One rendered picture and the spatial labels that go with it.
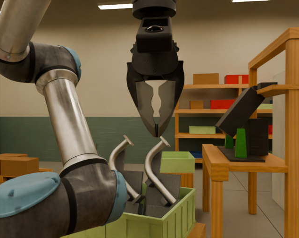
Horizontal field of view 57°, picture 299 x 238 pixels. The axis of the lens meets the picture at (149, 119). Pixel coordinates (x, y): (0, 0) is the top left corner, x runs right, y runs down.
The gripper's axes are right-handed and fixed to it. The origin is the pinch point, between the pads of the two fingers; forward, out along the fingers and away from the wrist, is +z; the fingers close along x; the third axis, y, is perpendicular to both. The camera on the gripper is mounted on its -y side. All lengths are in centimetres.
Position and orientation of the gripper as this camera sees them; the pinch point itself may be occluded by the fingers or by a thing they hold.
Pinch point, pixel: (156, 129)
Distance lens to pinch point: 43.6
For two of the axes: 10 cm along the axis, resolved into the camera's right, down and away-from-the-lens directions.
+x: -10.0, 0.2, 0.5
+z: 0.3, 10.0, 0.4
